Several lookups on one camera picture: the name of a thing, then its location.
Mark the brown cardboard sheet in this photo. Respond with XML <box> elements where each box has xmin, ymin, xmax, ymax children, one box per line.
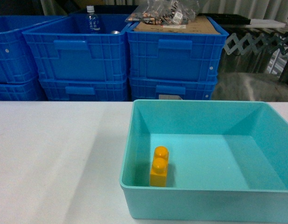
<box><xmin>133</xmin><ymin>16</ymin><xmax>221</xmax><ymax>35</ymax></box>

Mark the blue crate upper right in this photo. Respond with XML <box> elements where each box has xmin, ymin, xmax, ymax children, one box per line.
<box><xmin>127</xmin><ymin>16</ymin><xmax>229</xmax><ymax>82</ymax></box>

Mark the blue crate lower left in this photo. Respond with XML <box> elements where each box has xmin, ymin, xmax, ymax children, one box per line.
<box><xmin>0</xmin><ymin>78</ymin><xmax>47</xmax><ymax>101</ymax></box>

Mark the blue crate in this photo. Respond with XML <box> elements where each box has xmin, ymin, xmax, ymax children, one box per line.
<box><xmin>129</xmin><ymin>77</ymin><xmax>218</xmax><ymax>100</ymax></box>
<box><xmin>39</xmin><ymin>79</ymin><xmax>129</xmax><ymax>102</ymax></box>
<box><xmin>0</xmin><ymin>15</ymin><xmax>62</xmax><ymax>84</ymax></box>
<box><xmin>127</xmin><ymin>16</ymin><xmax>229</xmax><ymax>82</ymax></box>
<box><xmin>0</xmin><ymin>78</ymin><xmax>47</xmax><ymax>101</ymax></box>
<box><xmin>23</xmin><ymin>14</ymin><xmax>130</xmax><ymax>82</ymax></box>

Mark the blue crate upper left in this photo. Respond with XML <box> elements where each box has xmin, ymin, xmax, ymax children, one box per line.
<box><xmin>0</xmin><ymin>15</ymin><xmax>62</xmax><ymax>84</ymax></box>

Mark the blue crate lower middle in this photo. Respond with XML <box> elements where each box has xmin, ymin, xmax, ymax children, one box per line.
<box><xmin>39</xmin><ymin>79</ymin><xmax>129</xmax><ymax>102</ymax></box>

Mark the clear bag of items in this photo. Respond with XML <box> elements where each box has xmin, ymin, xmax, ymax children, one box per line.
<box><xmin>125</xmin><ymin>0</ymin><xmax>200</xmax><ymax>26</ymax></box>

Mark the grey scissor lattice rack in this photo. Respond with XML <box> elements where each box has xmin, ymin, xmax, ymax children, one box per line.
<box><xmin>224</xmin><ymin>28</ymin><xmax>288</xmax><ymax>56</ymax></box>

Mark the blue crate upper middle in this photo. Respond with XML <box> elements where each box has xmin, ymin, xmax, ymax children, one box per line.
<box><xmin>23</xmin><ymin>14</ymin><xmax>130</xmax><ymax>82</ymax></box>

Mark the silver can top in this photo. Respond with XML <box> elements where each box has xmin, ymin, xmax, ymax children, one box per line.
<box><xmin>111</xmin><ymin>30</ymin><xmax>120</xmax><ymax>35</ymax></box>

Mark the teal plastic box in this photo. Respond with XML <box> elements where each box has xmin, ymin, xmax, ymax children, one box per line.
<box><xmin>120</xmin><ymin>100</ymin><xmax>288</xmax><ymax>223</ymax></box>

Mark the clear water bottle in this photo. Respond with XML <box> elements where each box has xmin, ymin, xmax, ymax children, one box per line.
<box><xmin>86</xmin><ymin>5</ymin><xmax>101</xmax><ymax>34</ymax></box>

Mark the yellow two-stud block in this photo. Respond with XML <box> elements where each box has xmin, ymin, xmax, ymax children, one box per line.
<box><xmin>149</xmin><ymin>146</ymin><xmax>169</xmax><ymax>187</ymax></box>

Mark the blue crate lower right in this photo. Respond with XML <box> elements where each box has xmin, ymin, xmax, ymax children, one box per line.
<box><xmin>129</xmin><ymin>77</ymin><xmax>218</xmax><ymax>100</ymax></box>

